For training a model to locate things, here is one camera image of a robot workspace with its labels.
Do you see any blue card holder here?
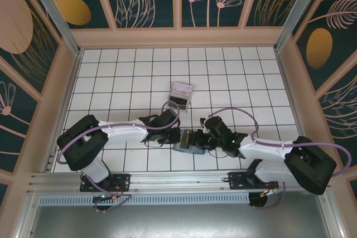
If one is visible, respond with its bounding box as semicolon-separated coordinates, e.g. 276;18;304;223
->
172;142;208;157

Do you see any black card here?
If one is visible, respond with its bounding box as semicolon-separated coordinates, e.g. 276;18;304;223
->
169;96;188;111

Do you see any clear plastic box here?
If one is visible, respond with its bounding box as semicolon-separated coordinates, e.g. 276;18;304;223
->
167;81;195;115

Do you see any pink floral card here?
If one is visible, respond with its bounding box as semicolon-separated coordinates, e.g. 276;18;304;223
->
172;81;194;97

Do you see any grey metal sheet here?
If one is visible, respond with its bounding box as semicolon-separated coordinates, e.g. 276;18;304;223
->
15;190;345;238

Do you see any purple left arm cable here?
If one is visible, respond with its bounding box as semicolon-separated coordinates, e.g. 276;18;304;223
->
57;100;181;213

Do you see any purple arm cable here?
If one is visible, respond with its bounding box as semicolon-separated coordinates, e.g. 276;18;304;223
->
57;100;181;213
199;108;351;210

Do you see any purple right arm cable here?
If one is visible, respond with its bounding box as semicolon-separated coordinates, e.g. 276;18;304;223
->
199;108;351;210

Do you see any long aluminium mounting rail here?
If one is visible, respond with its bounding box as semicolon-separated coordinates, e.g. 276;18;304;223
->
26;167;333;194

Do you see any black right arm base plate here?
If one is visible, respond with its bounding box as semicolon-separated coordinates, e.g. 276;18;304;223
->
228;171;279;191

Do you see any slotted grey cable duct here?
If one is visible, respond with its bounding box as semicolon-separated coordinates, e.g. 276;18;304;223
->
38;193;250;205

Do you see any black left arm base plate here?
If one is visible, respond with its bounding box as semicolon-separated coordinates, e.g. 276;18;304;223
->
80;173;131;193

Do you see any aluminium side rail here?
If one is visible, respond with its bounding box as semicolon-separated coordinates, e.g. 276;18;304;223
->
276;50;317;168
41;50;84;173

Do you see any aluminium corner post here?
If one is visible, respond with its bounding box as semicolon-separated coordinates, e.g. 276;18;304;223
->
274;0;332;52
23;0;84;57

